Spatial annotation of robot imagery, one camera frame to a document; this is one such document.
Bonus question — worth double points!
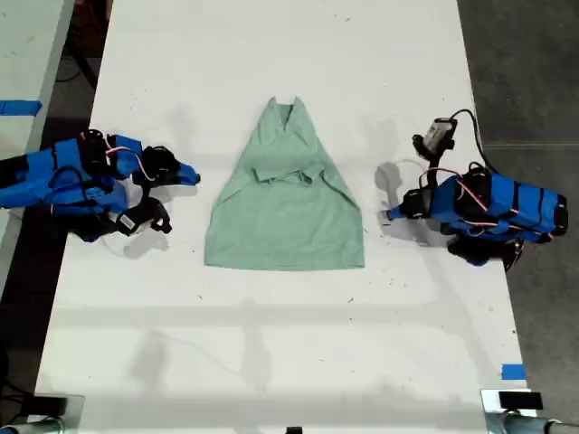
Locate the pale green T-shirt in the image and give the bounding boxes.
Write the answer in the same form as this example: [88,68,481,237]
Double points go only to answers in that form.
[204,95,366,273]

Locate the long blue tape strip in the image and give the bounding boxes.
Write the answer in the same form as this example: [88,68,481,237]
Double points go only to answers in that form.
[0,99,43,117]

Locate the short blue tape strip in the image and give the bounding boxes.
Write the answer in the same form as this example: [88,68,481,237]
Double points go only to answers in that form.
[500,363,527,382]

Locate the bright metal plate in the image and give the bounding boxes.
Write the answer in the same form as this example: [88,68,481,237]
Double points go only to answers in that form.
[479,388,545,414]

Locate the small black box on bright plate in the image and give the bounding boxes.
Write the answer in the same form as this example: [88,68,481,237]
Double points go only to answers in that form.
[498,391,544,412]

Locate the grey metal tube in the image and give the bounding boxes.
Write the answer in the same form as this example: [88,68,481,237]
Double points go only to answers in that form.
[0,417,65,434]
[490,412,579,434]

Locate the dull metal plate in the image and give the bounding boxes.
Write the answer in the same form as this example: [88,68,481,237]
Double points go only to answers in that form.
[25,393,86,427]

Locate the small black box on dull plate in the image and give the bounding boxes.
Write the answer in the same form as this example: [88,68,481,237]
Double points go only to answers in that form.
[32,395,70,418]

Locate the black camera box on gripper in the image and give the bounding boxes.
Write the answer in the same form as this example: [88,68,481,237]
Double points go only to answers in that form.
[411,117,458,160]
[116,197,175,237]

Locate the black cable of camera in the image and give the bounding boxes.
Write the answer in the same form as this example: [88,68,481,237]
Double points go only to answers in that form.
[451,108,498,175]

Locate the black floor cable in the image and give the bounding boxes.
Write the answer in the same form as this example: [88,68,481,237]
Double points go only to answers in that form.
[54,42,100,90]

